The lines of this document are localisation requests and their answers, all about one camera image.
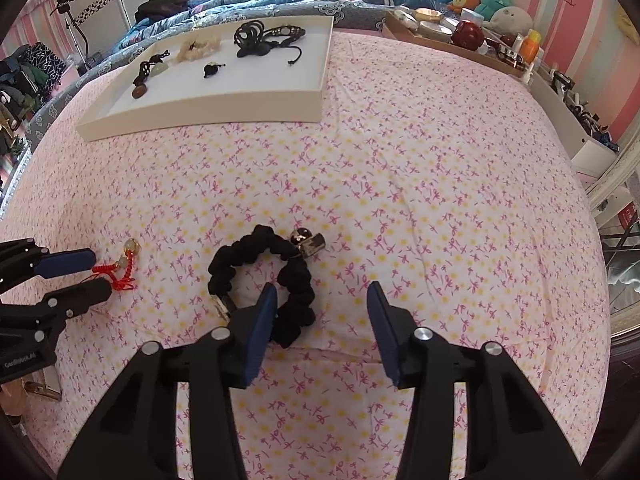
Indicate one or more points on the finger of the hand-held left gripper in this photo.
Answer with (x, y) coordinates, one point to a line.
(85, 292)
(65, 262)

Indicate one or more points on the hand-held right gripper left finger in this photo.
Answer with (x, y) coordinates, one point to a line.
(260, 330)

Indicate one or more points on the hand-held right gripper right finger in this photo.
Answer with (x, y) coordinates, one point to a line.
(382, 330)

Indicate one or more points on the black scrunchie with metal charm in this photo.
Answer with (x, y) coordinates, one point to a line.
(295, 280)

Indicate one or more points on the white shallow tray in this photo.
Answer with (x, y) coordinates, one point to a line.
(240, 95)

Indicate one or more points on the small black knot charm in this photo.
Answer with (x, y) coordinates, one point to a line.
(212, 70)

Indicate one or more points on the cream fluffy scrunchie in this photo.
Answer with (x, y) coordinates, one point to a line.
(197, 50)

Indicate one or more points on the black hair claw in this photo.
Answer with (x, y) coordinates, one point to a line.
(252, 35)

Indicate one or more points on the blue patterned bed cover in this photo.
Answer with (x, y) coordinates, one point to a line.
(47, 120)

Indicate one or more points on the hanging clothes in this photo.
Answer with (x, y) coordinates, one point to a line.
(30, 70)

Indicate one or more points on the white framed mirror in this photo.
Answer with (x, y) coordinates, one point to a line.
(620, 260)

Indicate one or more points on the black tripod stand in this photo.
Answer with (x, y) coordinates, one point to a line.
(65, 5)

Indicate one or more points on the black bag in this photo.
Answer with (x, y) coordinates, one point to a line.
(160, 5)

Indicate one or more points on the white desk organizer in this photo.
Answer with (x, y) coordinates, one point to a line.
(575, 130)

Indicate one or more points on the wooden tray with cosmetics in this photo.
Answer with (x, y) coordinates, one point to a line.
(400, 27)

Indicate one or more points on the red round jar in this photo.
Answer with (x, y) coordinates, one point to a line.
(467, 35)

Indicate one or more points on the orange bottle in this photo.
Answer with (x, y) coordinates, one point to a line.
(530, 45)

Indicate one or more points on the blue quilt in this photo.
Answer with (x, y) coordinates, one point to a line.
(300, 5)

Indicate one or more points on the white plush toy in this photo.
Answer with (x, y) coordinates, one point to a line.
(510, 20)

